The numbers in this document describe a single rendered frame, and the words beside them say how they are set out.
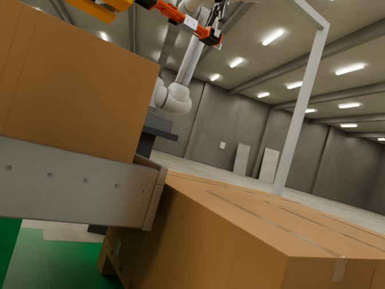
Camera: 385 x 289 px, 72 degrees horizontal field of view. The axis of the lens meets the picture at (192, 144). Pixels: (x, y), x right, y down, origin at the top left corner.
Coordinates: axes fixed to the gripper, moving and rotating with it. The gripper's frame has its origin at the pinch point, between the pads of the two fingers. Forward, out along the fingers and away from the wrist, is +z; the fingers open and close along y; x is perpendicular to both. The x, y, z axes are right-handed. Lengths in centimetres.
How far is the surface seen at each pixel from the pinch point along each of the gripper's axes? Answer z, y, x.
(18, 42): 42, 21, -71
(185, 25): 4.8, 3.2, -16.0
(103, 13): 15, -4, -49
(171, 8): 1.9, 4.0, -25.0
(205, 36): 4.5, 3.1, -4.8
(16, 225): 88, 37, -59
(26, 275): 126, -9, -48
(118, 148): 64, 22, -36
